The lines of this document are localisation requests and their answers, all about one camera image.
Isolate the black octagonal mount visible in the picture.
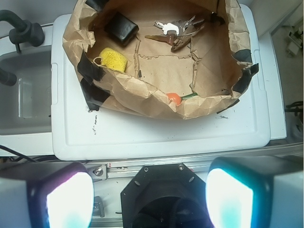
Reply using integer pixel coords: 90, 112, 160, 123
121, 163, 213, 228

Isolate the orange toy carrot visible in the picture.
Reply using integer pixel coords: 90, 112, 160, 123
166, 93, 198, 106

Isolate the bunch of keys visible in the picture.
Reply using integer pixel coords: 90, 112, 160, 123
144, 16, 206, 52

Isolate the aluminium rail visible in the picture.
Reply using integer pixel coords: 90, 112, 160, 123
83, 142, 304, 182

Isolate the brown paper bag tray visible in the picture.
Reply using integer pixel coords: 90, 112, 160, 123
63, 0, 259, 120

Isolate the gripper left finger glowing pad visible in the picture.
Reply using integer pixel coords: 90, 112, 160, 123
0, 162, 94, 228

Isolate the white plastic cutting board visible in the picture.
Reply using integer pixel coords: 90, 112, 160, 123
51, 14, 271, 160

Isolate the black faucet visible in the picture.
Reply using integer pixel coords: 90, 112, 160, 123
0, 9, 45, 54

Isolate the black leather wallet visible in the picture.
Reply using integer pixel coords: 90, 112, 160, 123
104, 12, 139, 46

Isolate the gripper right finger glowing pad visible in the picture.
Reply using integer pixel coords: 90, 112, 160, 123
206, 155, 304, 228

